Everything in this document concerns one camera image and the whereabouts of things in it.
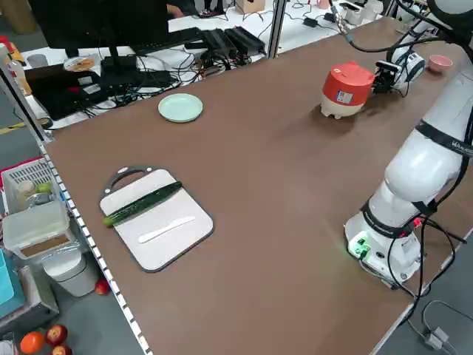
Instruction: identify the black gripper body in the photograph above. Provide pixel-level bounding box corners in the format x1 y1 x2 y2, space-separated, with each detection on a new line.
375 60 402 89

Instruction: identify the orange rice cooker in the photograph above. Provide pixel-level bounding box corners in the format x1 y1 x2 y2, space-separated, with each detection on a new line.
319 61 377 121

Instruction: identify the pink bowl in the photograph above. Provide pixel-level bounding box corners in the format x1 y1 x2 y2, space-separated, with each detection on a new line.
427 54 454 74

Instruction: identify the white box appliance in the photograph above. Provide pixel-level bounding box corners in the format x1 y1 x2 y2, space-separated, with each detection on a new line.
338 1 380 24

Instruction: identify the black power supply box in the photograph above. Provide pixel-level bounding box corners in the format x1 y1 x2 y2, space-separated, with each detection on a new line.
201 28 237 57
224 26 267 55

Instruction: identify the small cardboard box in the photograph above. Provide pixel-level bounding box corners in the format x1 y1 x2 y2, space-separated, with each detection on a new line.
235 0 266 14

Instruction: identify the pale green plate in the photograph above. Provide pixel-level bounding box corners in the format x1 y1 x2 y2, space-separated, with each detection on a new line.
157 92 204 124

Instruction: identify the black keyboard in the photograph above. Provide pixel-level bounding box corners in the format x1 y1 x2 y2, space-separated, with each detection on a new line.
131 27 206 55

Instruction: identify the white plastic knife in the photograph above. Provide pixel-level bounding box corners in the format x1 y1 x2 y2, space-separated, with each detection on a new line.
138 216 196 244

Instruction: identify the black desktop device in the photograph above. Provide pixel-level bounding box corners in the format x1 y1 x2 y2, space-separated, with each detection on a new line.
100 54 138 77

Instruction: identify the green cucumber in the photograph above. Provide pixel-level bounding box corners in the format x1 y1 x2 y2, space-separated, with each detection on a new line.
103 181 183 227

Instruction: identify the white cutting board black rim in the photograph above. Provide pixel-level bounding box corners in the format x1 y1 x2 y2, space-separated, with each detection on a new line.
98 165 214 274

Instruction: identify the black computer monitor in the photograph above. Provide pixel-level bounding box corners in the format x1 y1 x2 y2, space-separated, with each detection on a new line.
27 0 171 70

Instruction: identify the plate with food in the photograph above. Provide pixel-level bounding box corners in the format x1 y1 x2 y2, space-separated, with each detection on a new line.
63 57 96 72

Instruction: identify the black laptop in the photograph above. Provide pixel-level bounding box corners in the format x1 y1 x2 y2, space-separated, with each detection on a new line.
24 64 112 121

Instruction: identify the grey cup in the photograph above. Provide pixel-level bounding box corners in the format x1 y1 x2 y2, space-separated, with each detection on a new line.
27 54 48 70

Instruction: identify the white trash bin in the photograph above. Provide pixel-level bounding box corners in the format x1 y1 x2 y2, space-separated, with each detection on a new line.
41 251 99 298

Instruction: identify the large cardboard box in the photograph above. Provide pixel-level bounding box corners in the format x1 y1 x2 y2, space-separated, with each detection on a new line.
0 0 38 34

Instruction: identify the white plastic basket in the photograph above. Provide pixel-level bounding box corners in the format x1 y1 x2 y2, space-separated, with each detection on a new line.
0 157 63 215

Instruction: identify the clear plastic storage container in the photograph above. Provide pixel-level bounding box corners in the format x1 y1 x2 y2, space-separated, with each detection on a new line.
1 201 72 260

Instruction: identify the grey metal crate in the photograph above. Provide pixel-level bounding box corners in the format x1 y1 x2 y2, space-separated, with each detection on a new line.
0 264 61 330

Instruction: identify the blue box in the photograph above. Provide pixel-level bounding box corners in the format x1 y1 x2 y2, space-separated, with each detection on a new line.
0 248 16 306

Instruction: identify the orange fruit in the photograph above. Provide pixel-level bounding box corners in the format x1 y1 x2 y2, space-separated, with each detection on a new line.
20 331 46 355

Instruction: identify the black cable silver connector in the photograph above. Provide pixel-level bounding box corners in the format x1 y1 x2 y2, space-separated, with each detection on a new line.
330 0 463 53

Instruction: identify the aluminium frame post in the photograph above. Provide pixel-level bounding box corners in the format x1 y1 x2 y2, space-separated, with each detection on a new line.
268 0 288 59
0 44 55 144

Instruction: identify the black arm base cable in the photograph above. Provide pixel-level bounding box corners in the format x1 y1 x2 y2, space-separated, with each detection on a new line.
384 212 469 299

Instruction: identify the grey cable adapter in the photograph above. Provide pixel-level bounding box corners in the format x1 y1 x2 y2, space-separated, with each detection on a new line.
423 327 450 348

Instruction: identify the slotted table edge rail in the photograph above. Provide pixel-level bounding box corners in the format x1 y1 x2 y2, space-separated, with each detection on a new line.
38 142 154 355

